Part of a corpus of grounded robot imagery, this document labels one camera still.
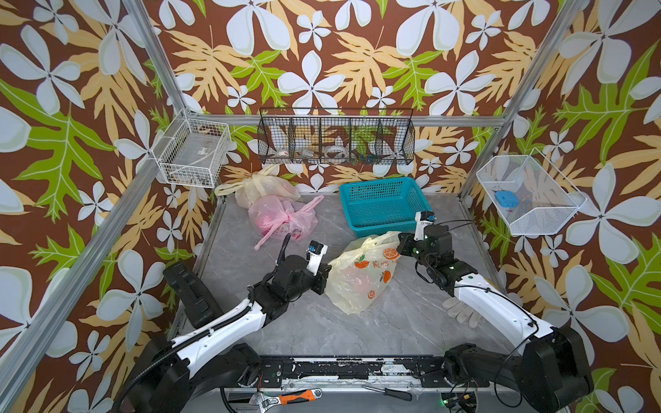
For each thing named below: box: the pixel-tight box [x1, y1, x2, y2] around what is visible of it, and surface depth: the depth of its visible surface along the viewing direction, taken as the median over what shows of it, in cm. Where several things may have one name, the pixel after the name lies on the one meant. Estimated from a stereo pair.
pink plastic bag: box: [247, 194, 325, 252], surface depth 103 cm
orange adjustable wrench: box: [248, 388, 323, 413], surface depth 71 cm
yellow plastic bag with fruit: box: [325, 230, 402, 315], surface depth 84 cm
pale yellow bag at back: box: [214, 163, 301, 210], surface depth 108 cm
